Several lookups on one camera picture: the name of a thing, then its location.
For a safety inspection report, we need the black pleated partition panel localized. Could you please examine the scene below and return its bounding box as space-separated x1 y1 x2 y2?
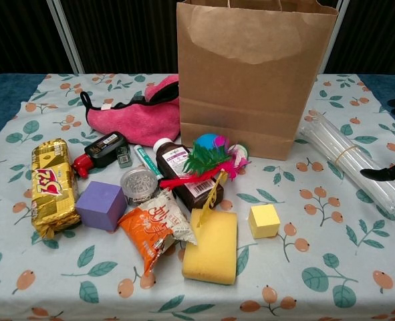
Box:
0 0 84 75
319 0 395 75
55 0 184 75

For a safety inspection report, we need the brown medicine bottle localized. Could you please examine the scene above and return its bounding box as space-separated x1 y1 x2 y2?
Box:
152 137 225 211

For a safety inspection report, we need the blue table cover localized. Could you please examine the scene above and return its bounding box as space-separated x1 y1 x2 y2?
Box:
0 73 395 150

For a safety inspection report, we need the orange snack packet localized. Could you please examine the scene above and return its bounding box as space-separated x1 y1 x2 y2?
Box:
117 187 198 277

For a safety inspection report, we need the green white tube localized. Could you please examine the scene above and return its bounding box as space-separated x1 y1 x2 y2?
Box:
133 144 164 183

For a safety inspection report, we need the yellow sponge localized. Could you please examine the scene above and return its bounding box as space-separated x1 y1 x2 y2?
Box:
182 207 238 286

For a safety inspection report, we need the purple foam cube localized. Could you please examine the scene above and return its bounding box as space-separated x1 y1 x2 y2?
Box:
75 181 128 233

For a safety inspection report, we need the blue ball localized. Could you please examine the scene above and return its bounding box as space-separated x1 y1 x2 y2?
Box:
194 133 225 156

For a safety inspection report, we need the gold biscuit pack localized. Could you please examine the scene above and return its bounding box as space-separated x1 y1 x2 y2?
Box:
31 138 82 240

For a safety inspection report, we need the floral tablecloth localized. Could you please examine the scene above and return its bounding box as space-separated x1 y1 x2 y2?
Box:
0 73 395 321

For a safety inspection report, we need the small yellow cube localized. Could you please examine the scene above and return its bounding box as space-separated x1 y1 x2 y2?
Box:
249 204 281 239

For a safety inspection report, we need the green white round toy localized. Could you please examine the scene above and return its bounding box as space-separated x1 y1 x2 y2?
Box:
231 143 251 167

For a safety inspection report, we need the black bottle red cap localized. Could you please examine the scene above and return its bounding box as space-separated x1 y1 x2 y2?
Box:
72 131 129 179

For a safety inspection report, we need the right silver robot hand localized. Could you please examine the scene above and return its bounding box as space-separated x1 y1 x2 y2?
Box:
360 98 395 182

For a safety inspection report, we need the bundle of clear straws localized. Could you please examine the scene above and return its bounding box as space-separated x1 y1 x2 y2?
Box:
299 108 395 218

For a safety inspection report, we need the round clear pin tin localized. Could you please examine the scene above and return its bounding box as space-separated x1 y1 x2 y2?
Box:
120 167 159 207

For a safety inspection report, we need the colourful feather toy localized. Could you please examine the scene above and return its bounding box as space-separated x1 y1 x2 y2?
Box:
159 137 251 229

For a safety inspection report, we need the brown paper bag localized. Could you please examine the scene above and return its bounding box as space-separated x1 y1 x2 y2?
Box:
176 0 339 161

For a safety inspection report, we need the pink towel black trim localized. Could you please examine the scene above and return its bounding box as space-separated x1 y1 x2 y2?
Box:
79 74 182 147

